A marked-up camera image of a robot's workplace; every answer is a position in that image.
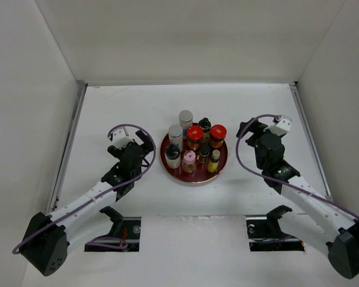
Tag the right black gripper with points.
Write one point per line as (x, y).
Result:
(257, 128)

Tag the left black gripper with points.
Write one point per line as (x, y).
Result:
(145, 140)

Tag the black-cap white bottle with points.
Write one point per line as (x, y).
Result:
(173, 156)

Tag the black-cap grinder bottle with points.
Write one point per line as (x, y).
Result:
(205, 124)

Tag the small black-cap spice jar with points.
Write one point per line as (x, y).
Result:
(204, 154)

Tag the yellow-label sesame oil bottle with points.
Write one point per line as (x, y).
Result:
(213, 161)

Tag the pink-lid spice jar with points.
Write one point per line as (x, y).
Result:
(189, 162)

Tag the red-lid chili sauce jar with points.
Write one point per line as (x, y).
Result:
(194, 137)

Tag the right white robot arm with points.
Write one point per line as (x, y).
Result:
(332, 229)

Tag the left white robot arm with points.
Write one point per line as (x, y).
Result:
(49, 238)

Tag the round red lacquer tray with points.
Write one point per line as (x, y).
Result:
(201, 174)

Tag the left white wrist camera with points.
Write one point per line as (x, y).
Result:
(120, 137)

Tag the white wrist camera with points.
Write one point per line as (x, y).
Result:
(120, 137)
(281, 125)

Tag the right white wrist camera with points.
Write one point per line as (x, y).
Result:
(281, 125)

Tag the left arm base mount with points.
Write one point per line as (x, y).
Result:
(123, 235)

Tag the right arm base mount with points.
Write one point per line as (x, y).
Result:
(265, 235)

